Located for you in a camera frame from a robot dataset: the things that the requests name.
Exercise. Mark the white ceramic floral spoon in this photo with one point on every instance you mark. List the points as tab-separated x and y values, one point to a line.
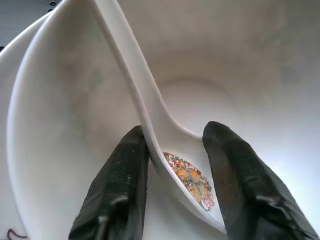
142	82

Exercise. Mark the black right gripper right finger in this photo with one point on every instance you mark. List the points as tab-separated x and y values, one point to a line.
250	195

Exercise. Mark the round black metal table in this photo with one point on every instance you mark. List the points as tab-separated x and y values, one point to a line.
20	15

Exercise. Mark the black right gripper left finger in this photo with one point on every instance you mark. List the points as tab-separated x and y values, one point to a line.
115	190

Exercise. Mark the white floral dinner plate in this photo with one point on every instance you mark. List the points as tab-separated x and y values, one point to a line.
3	125

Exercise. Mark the white bowl with blue print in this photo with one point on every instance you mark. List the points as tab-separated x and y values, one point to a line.
225	62

